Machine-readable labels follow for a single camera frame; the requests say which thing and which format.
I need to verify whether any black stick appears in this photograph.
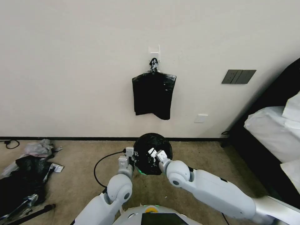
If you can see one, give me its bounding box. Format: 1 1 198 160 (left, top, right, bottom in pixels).
13 203 56 225

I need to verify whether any hanging black trash bag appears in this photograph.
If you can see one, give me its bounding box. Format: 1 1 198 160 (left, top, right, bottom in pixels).
131 70 177 121

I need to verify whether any white pillow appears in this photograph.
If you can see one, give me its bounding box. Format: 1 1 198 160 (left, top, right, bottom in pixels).
282 90 300 130

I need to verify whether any crumpled grey plastic bag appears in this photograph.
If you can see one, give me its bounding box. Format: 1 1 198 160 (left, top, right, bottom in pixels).
2 138 63 176

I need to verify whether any white robot front shell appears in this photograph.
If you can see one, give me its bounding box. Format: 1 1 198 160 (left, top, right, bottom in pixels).
112 204 200 225

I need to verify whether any white bed mattress sheet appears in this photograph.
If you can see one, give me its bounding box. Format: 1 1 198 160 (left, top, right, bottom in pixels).
243 106 300 163

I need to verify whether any dark grey switch panel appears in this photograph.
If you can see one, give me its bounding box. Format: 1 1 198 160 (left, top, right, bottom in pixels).
221 69 257 84

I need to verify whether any black bed frame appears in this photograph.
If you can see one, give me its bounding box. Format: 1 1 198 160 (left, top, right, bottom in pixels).
220 56 300 204

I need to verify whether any crumpled black plastic bag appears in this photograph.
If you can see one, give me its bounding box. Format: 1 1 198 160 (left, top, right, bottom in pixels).
0 155 55 220

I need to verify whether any round black trash bin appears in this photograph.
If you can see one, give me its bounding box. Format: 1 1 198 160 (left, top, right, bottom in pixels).
134 133 173 176

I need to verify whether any white wall hook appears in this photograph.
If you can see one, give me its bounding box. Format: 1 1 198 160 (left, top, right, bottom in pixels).
148 45 161 67

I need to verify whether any black robot wrist cable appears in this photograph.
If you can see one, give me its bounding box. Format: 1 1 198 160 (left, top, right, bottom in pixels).
93 151 126 188

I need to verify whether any small white paper wrapper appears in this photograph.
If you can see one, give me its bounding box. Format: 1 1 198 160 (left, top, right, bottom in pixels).
49 163 64 174

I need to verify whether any black floor power cable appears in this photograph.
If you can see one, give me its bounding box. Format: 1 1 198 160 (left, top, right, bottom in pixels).
0 139 21 150

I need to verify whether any black baseboard strip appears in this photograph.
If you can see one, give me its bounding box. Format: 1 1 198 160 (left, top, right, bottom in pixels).
0 137 223 142

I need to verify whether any white folded bedding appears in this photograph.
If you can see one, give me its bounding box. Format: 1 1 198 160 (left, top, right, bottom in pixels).
280 160 300 181

